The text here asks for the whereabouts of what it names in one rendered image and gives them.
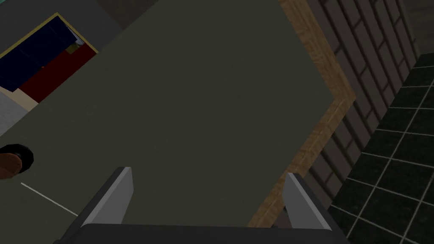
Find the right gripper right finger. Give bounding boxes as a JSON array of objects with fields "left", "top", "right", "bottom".
[{"left": 282, "top": 172, "right": 336, "bottom": 231}]

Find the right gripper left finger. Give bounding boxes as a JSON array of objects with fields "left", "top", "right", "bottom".
[{"left": 80, "top": 166, "right": 134, "bottom": 228}]

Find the framed blue and red picture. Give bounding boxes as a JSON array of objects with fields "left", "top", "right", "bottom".
[{"left": 0, "top": 12, "right": 99, "bottom": 104}]

